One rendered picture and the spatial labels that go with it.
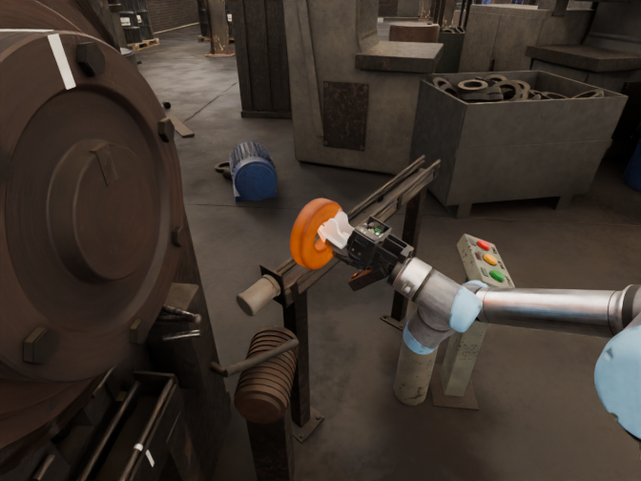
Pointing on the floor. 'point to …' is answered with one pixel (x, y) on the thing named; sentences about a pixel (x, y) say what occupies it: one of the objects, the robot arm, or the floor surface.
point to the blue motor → (253, 172)
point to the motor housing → (269, 405)
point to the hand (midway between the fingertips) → (320, 226)
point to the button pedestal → (458, 397)
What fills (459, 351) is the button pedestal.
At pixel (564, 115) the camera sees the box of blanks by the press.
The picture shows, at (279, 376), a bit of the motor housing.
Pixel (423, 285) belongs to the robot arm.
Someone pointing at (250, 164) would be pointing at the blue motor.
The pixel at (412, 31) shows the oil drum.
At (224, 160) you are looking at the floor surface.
